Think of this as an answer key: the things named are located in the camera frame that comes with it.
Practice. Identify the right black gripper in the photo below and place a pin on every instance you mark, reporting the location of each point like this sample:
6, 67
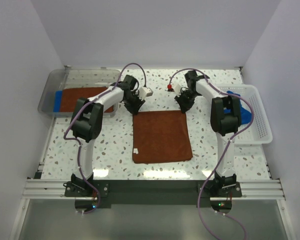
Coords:
184, 106

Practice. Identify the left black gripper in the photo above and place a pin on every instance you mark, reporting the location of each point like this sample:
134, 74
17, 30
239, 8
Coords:
135, 109

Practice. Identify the brown towel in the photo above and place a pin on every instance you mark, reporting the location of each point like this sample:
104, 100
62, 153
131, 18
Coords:
68, 97
161, 137

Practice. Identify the blue towel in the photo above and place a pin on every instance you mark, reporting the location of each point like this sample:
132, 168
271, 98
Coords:
57, 101
245, 115

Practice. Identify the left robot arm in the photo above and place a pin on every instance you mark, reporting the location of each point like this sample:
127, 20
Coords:
87, 119

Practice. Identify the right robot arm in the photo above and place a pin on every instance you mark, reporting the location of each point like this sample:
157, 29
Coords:
225, 120

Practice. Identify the white plastic laundry basket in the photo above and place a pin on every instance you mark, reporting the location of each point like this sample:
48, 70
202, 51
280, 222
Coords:
259, 132

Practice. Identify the clear plastic storage bin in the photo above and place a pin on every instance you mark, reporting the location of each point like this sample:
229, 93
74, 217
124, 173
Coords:
67, 78

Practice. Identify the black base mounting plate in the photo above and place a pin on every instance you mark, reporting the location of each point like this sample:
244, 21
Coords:
146, 192

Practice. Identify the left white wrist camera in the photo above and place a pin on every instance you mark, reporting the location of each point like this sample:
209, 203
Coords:
145, 92

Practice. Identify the aluminium rail frame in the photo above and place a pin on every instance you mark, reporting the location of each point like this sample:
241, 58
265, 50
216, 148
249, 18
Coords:
252, 190

